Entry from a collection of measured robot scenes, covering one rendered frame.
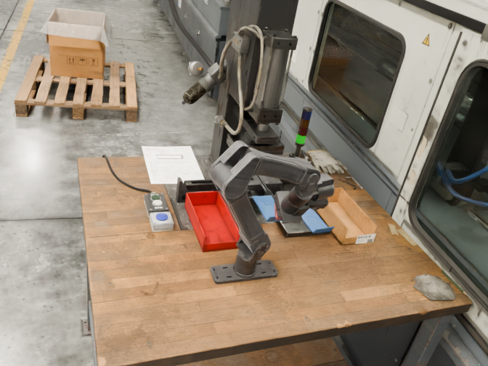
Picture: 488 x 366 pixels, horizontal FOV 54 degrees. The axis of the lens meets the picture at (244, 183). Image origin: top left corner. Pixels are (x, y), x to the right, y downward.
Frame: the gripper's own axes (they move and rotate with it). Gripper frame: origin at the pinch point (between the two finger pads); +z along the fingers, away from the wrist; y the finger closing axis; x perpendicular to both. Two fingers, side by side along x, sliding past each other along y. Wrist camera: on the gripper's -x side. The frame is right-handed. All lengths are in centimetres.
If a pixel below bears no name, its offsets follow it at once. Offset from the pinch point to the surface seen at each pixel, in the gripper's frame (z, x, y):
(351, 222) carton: 11.4, -35.0, 0.9
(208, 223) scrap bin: 15.8, 18.0, 5.7
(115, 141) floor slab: 215, 18, 160
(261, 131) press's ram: -1.3, -0.6, 31.9
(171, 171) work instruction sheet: 34, 23, 35
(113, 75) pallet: 262, 8, 266
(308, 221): 10.4, -17.0, 2.2
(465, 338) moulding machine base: 2, -58, -46
